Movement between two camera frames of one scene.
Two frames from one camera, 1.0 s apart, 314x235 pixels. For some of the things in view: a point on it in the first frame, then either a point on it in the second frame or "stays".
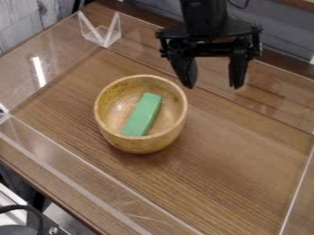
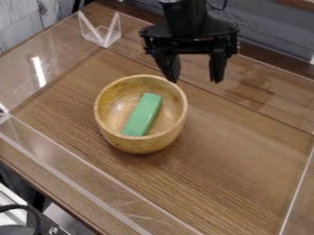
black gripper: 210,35 → 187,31
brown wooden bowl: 115,101 stays
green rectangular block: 141,114 stays
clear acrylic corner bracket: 103,36 stays
